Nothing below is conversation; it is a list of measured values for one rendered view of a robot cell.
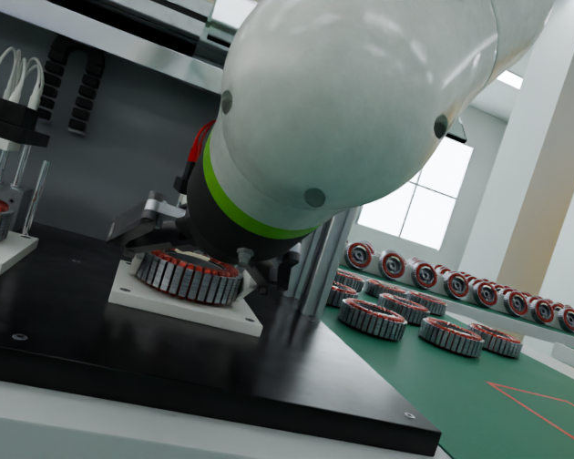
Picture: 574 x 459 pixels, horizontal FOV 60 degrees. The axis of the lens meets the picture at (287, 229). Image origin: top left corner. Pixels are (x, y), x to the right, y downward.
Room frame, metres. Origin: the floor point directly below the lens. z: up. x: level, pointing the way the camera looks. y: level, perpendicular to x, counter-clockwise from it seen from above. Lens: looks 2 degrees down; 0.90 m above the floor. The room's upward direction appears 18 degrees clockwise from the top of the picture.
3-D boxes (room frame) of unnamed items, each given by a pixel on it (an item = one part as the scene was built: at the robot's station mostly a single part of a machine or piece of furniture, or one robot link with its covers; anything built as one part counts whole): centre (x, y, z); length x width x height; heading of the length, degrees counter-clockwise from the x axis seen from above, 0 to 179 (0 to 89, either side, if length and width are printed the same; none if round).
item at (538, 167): (4.28, -1.86, 1.65); 0.50 x 0.45 x 3.30; 17
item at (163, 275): (0.54, 0.09, 0.80); 0.11 x 0.11 x 0.04
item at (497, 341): (1.04, -0.48, 0.77); 0.11 x 0.11 x 0.04
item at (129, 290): (0.54, 0.09, 0.78); 0.15 x 0.15 x 0.01; 17
